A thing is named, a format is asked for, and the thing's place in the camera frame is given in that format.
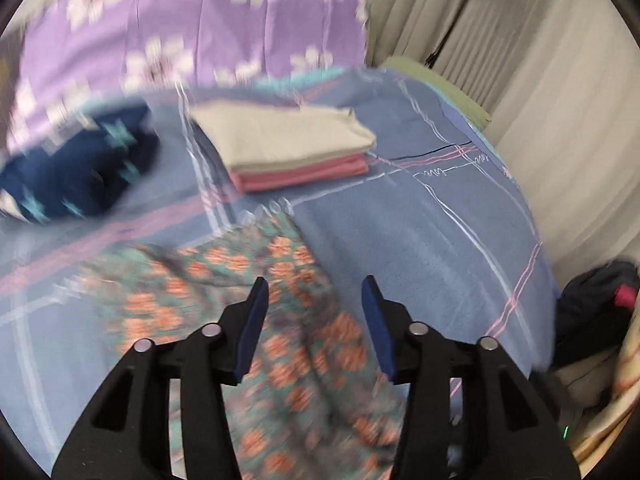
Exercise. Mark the beige folded garment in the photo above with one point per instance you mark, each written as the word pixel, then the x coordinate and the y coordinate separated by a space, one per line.
pixel 256 138

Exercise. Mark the white pleated curtain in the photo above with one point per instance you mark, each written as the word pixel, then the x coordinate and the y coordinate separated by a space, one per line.
pixel 560 80

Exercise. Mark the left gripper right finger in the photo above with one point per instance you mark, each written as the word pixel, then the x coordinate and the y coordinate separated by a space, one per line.
pixel 470 413

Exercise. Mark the navy star plush garment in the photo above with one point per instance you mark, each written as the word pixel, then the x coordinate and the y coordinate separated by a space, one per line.
pixel 83 171

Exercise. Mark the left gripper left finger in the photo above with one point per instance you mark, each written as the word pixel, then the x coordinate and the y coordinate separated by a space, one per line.
pixel 123 432

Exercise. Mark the floral green orange garment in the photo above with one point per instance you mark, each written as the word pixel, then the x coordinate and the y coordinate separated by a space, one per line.
pixel 314 404

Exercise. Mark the black bag with pink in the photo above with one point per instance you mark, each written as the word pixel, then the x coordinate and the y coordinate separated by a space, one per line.
pixel 594 311

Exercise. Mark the green pillow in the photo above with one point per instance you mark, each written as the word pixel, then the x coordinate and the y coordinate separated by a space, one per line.
pixel 473 112

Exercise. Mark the purple floral pillow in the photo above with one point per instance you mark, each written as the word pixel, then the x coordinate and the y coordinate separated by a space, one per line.
pixel 77 51

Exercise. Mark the blue plaid bed sheet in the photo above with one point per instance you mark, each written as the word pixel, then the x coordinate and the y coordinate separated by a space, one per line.
pixel 437 220

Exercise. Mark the pink folded garment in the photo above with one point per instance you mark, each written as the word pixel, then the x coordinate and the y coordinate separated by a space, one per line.
pixel 337 168

